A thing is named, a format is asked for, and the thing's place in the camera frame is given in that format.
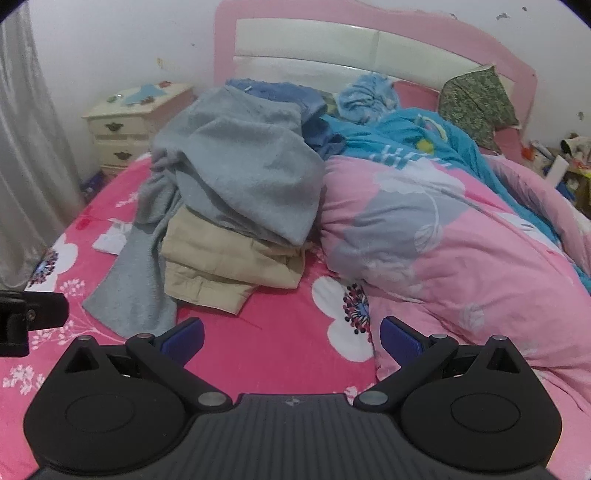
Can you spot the pink and white headboard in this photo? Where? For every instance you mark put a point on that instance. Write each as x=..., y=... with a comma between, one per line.
x=295, y=46

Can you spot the blue denim jeans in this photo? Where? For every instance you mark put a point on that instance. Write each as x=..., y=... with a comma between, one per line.
x=295, y=99

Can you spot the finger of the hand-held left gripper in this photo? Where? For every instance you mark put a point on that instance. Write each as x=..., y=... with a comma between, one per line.
x=46, y=309

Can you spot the white garment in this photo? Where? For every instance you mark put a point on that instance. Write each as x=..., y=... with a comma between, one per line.
x=113, y=237

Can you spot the light blue cloth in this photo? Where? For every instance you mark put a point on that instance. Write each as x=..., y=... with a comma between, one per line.
x=364, y=97

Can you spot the blue paper cutout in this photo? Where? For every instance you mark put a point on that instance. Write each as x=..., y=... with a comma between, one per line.
x=143, y=94

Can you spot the pink floral quilt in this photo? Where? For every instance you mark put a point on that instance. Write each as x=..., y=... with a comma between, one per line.
x=438, y=258

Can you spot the camouflage pillow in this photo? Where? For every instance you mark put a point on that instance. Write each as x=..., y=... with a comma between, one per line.
x=475, y=101

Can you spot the blue printed quilt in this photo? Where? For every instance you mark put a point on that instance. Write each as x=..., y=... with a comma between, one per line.
x=415, y=134

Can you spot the cream nightstand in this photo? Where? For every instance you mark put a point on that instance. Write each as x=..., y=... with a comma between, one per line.
x=124, y=134

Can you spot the beige pants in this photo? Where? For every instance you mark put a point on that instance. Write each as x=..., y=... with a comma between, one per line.
x=221, y=258

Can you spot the grey hoodie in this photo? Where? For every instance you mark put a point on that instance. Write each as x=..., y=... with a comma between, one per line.
x=240, y=161

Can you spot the pink pillow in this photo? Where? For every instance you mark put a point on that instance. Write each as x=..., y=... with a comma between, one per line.
x=413, y=94

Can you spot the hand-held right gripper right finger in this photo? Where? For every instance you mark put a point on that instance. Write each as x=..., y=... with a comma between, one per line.
x=399, y=344

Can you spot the pink floral bed blanket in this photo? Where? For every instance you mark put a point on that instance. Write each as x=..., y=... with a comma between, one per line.
x=286, y=314

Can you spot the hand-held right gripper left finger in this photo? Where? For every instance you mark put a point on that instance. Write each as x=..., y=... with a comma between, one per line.
x=187, y=339

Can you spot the blue plastic bag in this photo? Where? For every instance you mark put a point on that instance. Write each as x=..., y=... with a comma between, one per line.
x=94, y=182

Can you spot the silver grey curtain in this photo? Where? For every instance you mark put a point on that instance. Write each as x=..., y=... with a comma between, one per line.
x=27, y=161

